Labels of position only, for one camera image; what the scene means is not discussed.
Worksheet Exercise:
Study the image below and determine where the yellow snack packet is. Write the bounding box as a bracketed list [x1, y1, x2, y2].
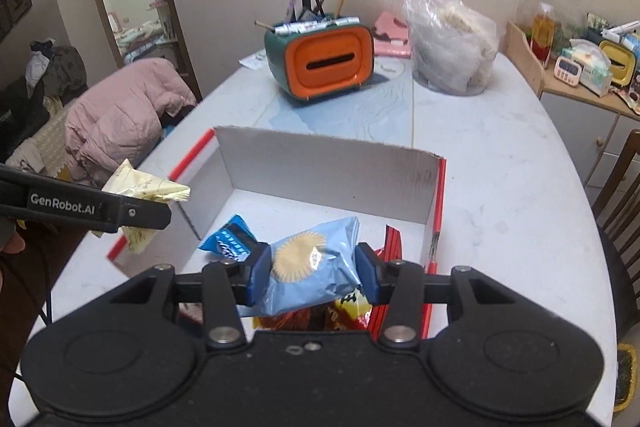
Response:
[325, 287, 373, 328]

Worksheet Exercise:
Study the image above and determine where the dark blue snack packet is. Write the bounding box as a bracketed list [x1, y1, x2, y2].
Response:
[198, 215, 261, 264]

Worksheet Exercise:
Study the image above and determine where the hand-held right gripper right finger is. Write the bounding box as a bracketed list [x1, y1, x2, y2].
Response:
[356, 243, 521, 350]

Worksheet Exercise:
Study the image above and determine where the wooden cabinet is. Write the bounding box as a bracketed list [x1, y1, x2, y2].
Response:
[505, 21, 640, 188]

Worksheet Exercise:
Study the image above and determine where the wooden door frame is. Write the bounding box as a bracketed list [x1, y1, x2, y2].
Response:
[77, 0, 203, 102]

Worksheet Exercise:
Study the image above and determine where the orange and green tissue holder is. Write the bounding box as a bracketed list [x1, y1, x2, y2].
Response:
[264, 16, 376, 102]

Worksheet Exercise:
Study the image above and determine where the cream snack packet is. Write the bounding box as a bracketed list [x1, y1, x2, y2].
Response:
[91, 158, 192, 254]

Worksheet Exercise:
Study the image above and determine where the chair with cream cushion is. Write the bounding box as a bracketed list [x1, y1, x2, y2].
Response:
[5, 107, 71, 178]

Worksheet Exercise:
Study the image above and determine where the person's left hand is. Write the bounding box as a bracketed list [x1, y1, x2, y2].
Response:
[0, 218, 27, 255]

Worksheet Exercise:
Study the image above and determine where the pack of tissues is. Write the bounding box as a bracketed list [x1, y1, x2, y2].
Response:
[562, 38, 613, 96]

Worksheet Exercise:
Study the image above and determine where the clear plastic bag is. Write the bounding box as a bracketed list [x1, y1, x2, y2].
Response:
[402, 0, 501, 96]

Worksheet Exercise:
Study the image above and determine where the pile of dark clothes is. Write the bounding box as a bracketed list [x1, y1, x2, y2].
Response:
[25, 38, 88, 100]

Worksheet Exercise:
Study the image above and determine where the white paper sheet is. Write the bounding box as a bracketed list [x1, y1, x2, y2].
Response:
[239, 49, 271, 70]

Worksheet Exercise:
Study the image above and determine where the red cardboard box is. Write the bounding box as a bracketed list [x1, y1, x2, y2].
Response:
[107, 125, 447, 340]

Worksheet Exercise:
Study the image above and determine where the light blue sun-print packet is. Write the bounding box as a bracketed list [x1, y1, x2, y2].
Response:
[239, 216, 362, 318]

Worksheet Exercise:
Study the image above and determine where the pink puffer jacket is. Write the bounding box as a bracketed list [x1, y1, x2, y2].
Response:
[64, 58, 197, 188]

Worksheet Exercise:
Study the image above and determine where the yellow tissue box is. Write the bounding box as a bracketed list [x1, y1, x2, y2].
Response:
[599, 39, 638, 85]

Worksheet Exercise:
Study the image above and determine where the white kitchen timer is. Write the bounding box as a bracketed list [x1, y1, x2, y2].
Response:
[554, 56, 581, 84]

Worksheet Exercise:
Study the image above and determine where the wooden chair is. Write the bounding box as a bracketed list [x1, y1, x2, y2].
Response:
[592, 129, 640, 338]

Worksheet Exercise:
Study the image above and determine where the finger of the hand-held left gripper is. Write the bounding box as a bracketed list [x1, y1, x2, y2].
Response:
[117, 202, 173, 232]

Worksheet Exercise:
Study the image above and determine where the glass bottle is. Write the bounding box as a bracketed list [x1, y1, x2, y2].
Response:
[515, 0, 568, 68]

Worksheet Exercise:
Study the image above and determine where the pink booklet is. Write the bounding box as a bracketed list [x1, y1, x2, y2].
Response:
[372, 11, 412, 58]

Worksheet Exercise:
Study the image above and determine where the orange-brown foil snack packet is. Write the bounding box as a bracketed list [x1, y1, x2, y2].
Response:
[252, 225, 405, 334]

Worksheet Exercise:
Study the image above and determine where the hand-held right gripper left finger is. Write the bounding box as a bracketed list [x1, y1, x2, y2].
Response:
[107, 243, 273, 350]

